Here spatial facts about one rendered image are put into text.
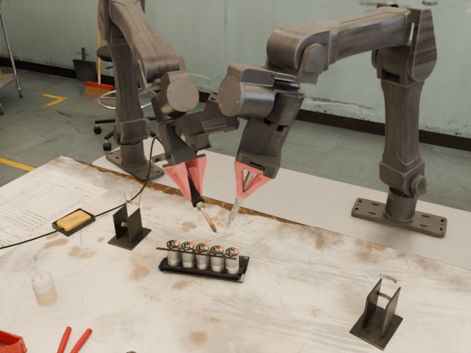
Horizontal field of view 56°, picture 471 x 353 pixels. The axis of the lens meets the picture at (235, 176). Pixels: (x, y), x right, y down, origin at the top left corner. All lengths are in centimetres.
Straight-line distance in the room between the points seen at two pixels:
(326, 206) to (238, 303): 37
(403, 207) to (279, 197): 28
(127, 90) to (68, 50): 366
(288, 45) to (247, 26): 290
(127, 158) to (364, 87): 237
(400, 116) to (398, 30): 18
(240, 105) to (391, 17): 30
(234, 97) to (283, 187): 56
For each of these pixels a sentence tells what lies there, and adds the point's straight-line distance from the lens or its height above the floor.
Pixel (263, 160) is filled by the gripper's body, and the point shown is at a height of 102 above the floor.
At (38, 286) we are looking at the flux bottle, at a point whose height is 80.
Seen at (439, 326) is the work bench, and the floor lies 75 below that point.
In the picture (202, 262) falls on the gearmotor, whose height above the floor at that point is 79.
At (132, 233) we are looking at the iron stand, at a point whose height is 77.
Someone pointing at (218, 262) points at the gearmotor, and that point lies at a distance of 83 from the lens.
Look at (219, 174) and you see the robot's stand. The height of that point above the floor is 75.
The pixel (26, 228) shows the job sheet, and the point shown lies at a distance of 108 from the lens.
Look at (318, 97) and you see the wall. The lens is 345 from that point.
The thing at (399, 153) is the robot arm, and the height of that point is 94.
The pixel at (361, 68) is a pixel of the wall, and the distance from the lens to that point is 331.
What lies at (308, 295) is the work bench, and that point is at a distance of 84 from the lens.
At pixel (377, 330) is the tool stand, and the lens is 80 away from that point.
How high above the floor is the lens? 133
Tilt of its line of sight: 29 degrees down
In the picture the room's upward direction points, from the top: straight up
